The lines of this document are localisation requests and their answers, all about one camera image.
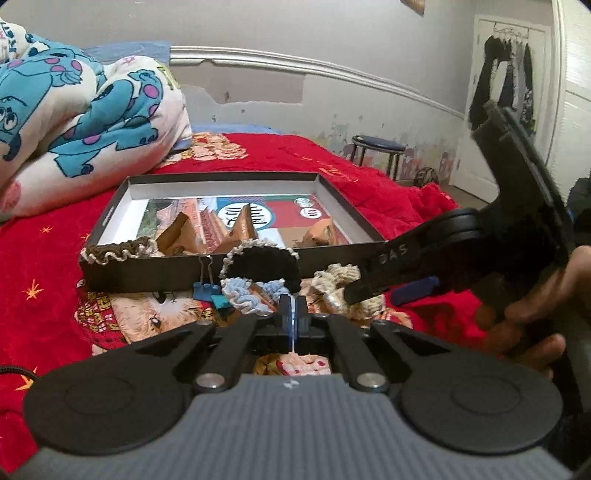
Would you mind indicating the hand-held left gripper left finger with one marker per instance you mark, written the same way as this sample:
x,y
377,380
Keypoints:
x,y
286,318

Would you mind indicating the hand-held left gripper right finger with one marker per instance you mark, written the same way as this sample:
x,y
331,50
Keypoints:
x,y
301,318

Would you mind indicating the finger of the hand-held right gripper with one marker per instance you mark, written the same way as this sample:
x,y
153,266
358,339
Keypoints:
x,y
418,290
392,267

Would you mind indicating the cream scrunchie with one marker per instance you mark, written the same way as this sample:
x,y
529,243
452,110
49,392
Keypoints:
x,y
332,281

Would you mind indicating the black scrunchie with white trim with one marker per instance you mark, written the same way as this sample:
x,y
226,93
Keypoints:
x,y
263,267

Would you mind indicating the light blue scrunchie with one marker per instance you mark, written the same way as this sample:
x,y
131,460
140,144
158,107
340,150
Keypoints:
x,y
233,295

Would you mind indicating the teal binder clip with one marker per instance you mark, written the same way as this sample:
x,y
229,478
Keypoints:
x,y
221,302

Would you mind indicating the blue binder clip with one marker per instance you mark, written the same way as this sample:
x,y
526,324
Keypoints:
x,y
205,290

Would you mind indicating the black shallow cardboard box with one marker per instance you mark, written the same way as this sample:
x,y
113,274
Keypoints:
x,y
152,274

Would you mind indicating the brown scrunchie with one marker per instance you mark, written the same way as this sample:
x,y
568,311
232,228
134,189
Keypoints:
x,y
120,251

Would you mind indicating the person's right hand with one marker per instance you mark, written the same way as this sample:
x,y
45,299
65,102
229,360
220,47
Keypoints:
x,y
535,321

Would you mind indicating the white door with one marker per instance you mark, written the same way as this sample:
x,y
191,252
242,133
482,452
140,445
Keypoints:
x,y
547,152

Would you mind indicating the dark patterned ball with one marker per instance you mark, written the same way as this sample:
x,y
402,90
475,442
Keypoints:
x,y
427,176

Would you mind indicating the colourful printed card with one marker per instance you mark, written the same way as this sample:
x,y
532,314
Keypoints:
x,y
281,210

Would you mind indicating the round dark stool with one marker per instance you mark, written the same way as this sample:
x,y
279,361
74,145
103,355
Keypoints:
x,y
378,143

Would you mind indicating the dark hanging clothes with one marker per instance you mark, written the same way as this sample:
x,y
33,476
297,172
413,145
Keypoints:
x,y
503,83

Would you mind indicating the red printed blanket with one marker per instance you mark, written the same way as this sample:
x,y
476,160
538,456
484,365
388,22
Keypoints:
x,y
46,258

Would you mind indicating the cartoon monster printed blanket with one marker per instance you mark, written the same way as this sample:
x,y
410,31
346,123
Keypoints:
x,y
92,124

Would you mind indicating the wall poster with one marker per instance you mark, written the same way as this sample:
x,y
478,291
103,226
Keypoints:
x,y
413,5

